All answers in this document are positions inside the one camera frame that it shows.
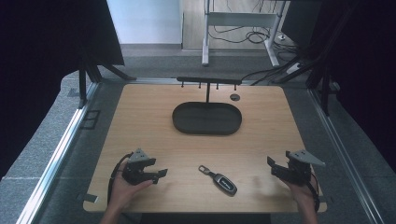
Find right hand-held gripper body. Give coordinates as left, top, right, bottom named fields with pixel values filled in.
left=271, top=149, right=327, bottom=188

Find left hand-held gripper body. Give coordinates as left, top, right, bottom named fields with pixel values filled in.
left=121, top=147, right=157, bottom=187

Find black car key with ring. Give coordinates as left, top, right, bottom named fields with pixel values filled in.
left=198, top=164, right=238, bottom=197

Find black key rack with tray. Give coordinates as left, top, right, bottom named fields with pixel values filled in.
left=171, top=76, right=243, bottom=136

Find person's right hand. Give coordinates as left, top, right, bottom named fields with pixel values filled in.
left=280, top=177, right=318, bottom=213

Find person's left hand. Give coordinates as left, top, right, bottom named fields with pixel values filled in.
left=108, top=163, right=154, bottom=210

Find grey tape strip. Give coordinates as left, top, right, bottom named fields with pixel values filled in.
left=76, top=191, right=100, bottom=203

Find black metal stand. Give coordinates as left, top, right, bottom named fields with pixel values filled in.
left=304, top=59, right=332, bottom=117

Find white power strip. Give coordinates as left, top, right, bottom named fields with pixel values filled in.
left=285, top=63, right=303, bottom=75

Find black tripod stand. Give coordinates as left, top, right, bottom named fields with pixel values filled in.
left=77, top=49, right=137, bottom=109

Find dark curtain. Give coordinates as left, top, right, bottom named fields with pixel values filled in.
left=311, top=0, right=396, bottom=174
left=0, top=0, right=126, bottom=182

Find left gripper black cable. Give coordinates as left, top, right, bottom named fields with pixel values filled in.
left=106, top=152, right=134, bottom=207

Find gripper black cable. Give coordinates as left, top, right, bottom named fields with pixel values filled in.
left=306, top=172, right=321, bottom=214
left=106, top=152, right=134, bottom=207

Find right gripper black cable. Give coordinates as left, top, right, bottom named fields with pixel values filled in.
left=306, top=172, right=321, bottom=214

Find aluminium floor rail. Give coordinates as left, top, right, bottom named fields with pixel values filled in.
left=16, top=81, right=100, bottom=224
left=307, top=88, right=387, bottom=224

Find black rectangular floor frame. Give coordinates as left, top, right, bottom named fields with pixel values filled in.
left=79, top=109, right=102, bottom=131

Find black floor cables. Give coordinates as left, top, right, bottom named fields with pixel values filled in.
left=207, top=23, right=301, bottom=54

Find white metal desk frame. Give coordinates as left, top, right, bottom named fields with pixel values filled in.
left=201, top=0, right=287, bottom=68

